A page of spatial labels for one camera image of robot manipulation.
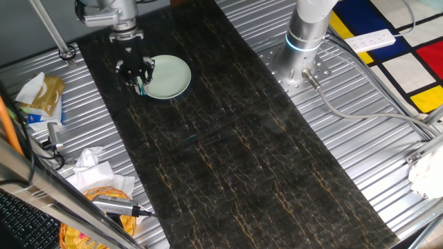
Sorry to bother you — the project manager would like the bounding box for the crumpled white tissue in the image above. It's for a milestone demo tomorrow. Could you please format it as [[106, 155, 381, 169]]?
[[73, 146, 104, 174]]

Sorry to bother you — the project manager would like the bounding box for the aluminium frame beam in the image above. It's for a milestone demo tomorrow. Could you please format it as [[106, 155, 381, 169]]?
[[0, 138, 145, 249]]

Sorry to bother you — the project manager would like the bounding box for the metal pole with foot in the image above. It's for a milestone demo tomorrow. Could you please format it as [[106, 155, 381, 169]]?
[[29, 0, 77, 66]]

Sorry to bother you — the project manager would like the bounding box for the aluminium frame rail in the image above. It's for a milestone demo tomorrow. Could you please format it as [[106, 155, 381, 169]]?
[[408, 214, 443, 249], [404, 133, 443, 165]]

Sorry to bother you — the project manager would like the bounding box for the black camera cable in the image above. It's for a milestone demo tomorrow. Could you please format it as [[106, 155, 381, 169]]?
[[137, 206, 161, 219], [40, 138, 66, 171]]

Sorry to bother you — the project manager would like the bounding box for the dark marble pattern mat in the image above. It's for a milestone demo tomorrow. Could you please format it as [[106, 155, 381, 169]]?
[[75, 0, 399, 249]]

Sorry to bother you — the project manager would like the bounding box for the ribbed silver depth camera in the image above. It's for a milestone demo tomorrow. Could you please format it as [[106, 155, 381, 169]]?
[[91, 194, 141, 218]]

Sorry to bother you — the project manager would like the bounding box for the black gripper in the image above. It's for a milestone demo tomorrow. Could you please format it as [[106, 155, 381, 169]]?
[[115, 37, 156, 95]]

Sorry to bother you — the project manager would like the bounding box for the blue white tissue pack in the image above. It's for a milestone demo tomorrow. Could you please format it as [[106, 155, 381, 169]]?
[[20, 100, 64, 131]]

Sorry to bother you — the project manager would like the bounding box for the black computer keyboard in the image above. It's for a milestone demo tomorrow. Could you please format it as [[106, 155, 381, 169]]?
[[0, 190, 62, 249]]

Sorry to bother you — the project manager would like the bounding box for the yellow wicker basket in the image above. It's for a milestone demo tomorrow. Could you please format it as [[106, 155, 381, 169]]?
[[58, 186, 138, 249]]

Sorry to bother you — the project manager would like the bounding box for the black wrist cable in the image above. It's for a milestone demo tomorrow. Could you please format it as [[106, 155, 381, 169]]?
[[74, 0, 88, 24]]

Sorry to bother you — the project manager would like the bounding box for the pale green round plate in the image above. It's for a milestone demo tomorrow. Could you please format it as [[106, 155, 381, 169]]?
[[136, 54, 192, 100]]

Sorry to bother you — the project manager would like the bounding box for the gold tissue box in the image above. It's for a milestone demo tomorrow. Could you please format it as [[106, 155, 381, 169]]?
[[15, 71, 66, 117]]

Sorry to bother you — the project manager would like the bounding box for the thick grey robot cable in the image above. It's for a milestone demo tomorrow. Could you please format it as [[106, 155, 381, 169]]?
[[301, 68, 440, 138]]

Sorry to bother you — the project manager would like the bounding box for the small silver depth camera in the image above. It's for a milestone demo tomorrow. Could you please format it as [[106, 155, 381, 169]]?
[[46, 122, 65, 152]]

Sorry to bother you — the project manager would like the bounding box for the white cloth at right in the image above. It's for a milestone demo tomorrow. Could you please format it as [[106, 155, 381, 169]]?
[[407, 145, 443, 200]]

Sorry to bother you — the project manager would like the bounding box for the white power strip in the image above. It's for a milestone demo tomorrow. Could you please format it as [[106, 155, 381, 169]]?
[[344, 28, 397, 54]]

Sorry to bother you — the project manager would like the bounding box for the white power cord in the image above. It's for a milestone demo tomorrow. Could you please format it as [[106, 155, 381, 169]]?
[[394, 0, 416, 37]]

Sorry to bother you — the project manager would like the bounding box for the colourful block pattern cloth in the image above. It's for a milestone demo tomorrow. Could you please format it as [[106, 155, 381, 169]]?
[[328, 0, 443, 115]]

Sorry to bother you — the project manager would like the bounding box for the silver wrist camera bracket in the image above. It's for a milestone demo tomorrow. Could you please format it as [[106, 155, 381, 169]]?
[[81, 10, 120, 28]]

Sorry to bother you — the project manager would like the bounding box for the orange tube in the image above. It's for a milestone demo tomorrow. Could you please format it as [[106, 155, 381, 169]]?
[[0, 95, 25, 156]]

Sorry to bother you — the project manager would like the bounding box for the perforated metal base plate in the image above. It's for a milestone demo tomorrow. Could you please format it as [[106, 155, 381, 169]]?
[[258, 44, 332, 96]]

